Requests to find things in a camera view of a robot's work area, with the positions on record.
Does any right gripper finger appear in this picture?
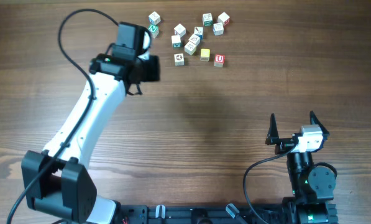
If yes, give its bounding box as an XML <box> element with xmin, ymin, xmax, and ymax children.
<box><xmin>266</xmin><ymin>113</ymin><xmax>279</xmax><ymax>140</ymax></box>
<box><xmin>309</xmin><ymin>111</ymin><xmax>330</xmax><ymax>137</ymax></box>

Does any block green V side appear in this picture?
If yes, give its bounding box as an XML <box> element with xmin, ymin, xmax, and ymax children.
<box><xmin>172</xmin><ymin>35</ymin><xmax>182</xmax><ymax>48</ymax></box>

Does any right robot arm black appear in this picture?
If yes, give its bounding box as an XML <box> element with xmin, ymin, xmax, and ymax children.
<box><xmin>265</xmin><ymin>111</ymin><xmax>339</xmax><ymax>224</ymax></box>

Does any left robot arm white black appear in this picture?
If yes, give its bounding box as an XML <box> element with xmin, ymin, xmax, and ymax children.
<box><xmin>21</xmin><ymin>22</ymin><xmax>160</xmax><ymax>223</ymax></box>

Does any green N block upper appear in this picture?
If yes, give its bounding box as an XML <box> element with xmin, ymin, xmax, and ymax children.
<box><xmin>148</xmin><ymin>24</ymin><xmax>159</xmax><ymax>39</ymax></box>

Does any block blue side top left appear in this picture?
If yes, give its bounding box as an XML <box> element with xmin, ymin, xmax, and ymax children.
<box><xmin>149</xmin><ymin>11</ymin><xmax>161</xmax><ymax>26</ymax></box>

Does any block blue side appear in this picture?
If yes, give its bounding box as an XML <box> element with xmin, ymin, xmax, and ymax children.
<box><xmin>194</xmin><ymin>27</ymin><xmax>203</xmax><ymax>40</ymax></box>
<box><xmin>149</xmin><ymin>11</ymin><xmax>161</xmax><ymax>26</ymax></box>

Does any block dark round picture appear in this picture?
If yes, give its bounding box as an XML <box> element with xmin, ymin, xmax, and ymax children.
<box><xmin>174</xmin><ymin>54</ymin><xmax>185</xmax><ymax>66</ymax></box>

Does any plain white block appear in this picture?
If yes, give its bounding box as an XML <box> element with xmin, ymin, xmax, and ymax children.
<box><xmin>173</xmin><ymin>24</ymin><xmax>186</xmax><ymax>37</ymax></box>

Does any block tree sketch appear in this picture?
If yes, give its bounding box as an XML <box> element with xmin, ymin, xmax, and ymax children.
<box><xmin>184</xmin><ymin>41</ymin><xmax>196</xmax><ymax>55</ymax></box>

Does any block sketch tilted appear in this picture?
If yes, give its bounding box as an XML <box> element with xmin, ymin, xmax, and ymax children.
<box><xmin>188</xmin><ymin>34</ymin><xmax>201</xmax><ymax>46</ymax></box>

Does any yellow block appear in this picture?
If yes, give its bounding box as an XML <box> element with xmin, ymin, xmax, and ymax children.
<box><xmin>200</xmin><ymin>49</ymin><xmax>210</xmax><ymax>62</ymax></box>

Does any block blue side centre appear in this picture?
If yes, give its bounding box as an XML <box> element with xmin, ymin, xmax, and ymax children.
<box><xmin>194</xmin><ymin>27</ymin><xmax>203</xmax><ymax>40</ymax></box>

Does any block green Z side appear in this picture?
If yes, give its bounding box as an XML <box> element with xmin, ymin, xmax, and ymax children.
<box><xmin>202</xmin><ymin>13</ymin><xmax>213</xmax><ymax>27</ymax></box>

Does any red U block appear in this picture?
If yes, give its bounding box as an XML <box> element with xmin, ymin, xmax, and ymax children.
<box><xmin>214</xmin><ymin>54</ymin><xmax>225</xmax><ymax>67</ymax></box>

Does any block blue sketch right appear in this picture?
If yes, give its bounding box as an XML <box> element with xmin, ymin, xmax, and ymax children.
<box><xmin>213</xmin><ymin>22</ymin><xmax>224</xmax><ymax>35</ymax></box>

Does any block red M side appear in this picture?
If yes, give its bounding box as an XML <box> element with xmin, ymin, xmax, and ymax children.
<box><xmin>218</xmin><ymin>12</ymin><xmax>230</xmax><ymax>26</ymax></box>

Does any right camera black cable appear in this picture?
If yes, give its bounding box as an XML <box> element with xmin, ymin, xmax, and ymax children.
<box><xmin>242</xmin><ymin>142</ymin><xmax>300</xmax><ymax>224</ymax></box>

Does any camera black cable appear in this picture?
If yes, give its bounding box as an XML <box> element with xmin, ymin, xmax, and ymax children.
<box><xmin>242</xmin><ymin>142</ymin><xmax>300</xmax><ymax>224</ymax></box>
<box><xmin>6</xmin><ymin>8</ymin><xmax>120</xmax><ymax>224</ymax></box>

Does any left camera black cable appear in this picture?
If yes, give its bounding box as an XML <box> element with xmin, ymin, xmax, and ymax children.
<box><xmin>6</xmin><ymin>8</ymin><xmax>120</xmax><ymax>224</ymax></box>

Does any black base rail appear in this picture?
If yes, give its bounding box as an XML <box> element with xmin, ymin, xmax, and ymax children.
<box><xmin>113</xmin><ymin>202</ymin><xmax>339</xmax><ymax>224</ymax></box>

